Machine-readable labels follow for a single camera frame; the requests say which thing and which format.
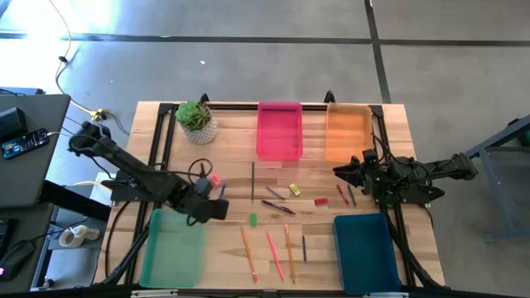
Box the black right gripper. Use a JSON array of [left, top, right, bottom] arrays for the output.
[[333, 155, 401, 195]]

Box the red crayon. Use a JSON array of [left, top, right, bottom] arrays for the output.
[[335, 184, 350, 206]]

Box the black pen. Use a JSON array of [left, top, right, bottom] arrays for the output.
[[260, 199, 297, 216]]

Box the pink pencil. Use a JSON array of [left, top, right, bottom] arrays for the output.
[[266, 230, 286, 282]]

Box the orange plastic bin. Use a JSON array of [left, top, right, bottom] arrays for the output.
[[325, 103, 374, 163]]

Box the green plastic bin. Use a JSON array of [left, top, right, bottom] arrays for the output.
[[138, 208, 206, 289]]

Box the white triangle-patterned plant pot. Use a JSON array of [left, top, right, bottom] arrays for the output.
[[181, 118, 218, 146]]

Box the blue plastic bin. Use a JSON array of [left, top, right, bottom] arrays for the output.
[[333, 213, 402, 296]]

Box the pink plastic bin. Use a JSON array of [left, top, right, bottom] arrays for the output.
[[255, 101, 304, 162]]

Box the green succulent plant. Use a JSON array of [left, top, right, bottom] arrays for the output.
[[175, 100, 213, 132]]

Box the black desk support beam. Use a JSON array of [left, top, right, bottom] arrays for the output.
[[39, 180, 113, 223]]

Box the white cup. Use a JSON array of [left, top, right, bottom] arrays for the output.
[[58, 224, 101, 249]]

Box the blue-grey metal cart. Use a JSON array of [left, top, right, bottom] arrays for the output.
[[456, 114, 530, 243]]

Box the dark low desk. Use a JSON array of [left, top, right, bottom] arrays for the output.
[[0, 202, 57, 295]]

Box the grey side desk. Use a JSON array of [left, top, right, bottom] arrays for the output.
[[0, 94, 72, 209]]

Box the black smartphone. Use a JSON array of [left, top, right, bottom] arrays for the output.
[[1, 127, 51, 161]]

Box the black computer mouse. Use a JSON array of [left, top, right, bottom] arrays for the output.
[[0, 238, 36, 283]]

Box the black box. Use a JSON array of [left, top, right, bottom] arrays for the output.
[[0, 106, 29, 142]]

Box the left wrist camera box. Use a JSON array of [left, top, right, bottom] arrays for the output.
[[206, 199, 230, 222]]

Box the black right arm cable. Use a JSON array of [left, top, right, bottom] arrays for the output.
[[369, 131, 393, 161]]

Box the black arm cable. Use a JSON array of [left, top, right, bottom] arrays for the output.
[[157, 157, 214, 185], [369, 131, 393, 161]]

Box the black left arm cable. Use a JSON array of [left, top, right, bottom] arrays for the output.
[[157, 157, 214, 185]]

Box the dark floor cable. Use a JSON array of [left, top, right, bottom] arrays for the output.
[[104, 200, 133, 279]]

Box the grey metal bracket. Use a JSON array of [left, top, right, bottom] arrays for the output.
[[130, 289, 180, 298], [363, 291, 410, 298]]

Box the black aluminium table frame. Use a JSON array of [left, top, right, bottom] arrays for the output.
[[99, 90, 447, 291]]

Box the yellow floor cable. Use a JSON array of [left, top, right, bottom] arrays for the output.
[[47, 0, 99, 115]]

